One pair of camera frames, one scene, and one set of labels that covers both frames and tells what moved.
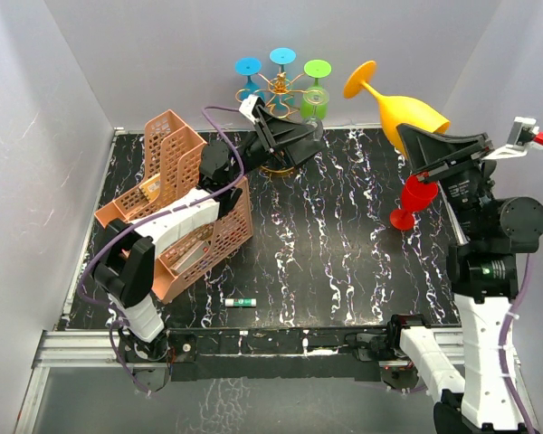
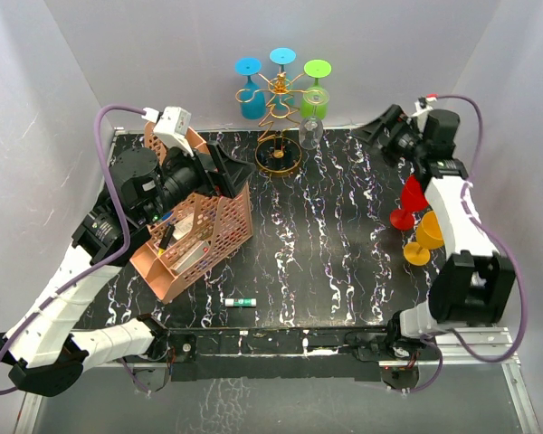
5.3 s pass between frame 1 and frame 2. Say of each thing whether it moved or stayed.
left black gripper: moved
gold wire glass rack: stayed
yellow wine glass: moved
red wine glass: stayed
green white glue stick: stayed
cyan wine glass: stayed
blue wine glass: stayed
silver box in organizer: stayed
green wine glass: stayed
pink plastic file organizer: stayed
